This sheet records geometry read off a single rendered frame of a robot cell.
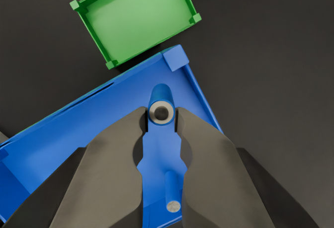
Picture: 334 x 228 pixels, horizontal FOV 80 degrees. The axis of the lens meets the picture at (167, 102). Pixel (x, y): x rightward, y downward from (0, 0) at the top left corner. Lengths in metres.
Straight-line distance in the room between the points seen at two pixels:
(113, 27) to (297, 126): 0.73
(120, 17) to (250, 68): 0.45
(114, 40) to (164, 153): 0.46
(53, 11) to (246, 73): 0.64
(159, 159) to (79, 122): 0.13
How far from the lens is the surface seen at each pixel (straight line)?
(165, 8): 0.68
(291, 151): 0.92
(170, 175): 0.31
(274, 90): 0.79
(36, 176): 0.37
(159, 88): 0.16
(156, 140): 0.30
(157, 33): 0.67
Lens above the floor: 0.67
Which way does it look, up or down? 75 degrees down
